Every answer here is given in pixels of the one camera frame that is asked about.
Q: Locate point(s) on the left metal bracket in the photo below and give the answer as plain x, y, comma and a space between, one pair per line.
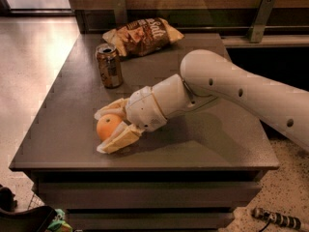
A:
120, 13

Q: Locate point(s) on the dark grey drawer cabinet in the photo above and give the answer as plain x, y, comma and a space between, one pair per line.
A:
187, 176

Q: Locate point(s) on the green colourful bag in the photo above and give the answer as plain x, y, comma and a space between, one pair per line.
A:
58, 224

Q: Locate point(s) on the black silver striped tool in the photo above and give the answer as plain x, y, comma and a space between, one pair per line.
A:
281, 220

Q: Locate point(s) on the brown soda can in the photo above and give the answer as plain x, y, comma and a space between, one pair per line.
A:
109, 65

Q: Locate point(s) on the brown salt chips bag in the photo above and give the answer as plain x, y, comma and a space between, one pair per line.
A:
142, 37

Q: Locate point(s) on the wooden wall counter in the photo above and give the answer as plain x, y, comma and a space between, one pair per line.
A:
288, 24

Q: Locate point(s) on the dark robot base part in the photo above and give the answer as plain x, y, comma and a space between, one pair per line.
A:
33, 220

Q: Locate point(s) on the metal bracket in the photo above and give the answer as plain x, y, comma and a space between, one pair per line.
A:
120, 13
257, 29

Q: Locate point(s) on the orange fruit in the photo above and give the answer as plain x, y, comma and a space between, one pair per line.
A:
107, 124

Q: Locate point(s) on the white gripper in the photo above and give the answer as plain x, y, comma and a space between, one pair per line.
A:
144, 107

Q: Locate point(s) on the right metal bracket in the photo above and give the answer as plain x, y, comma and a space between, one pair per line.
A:
257, 29

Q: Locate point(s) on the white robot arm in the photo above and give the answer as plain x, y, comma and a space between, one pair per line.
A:
205, 77

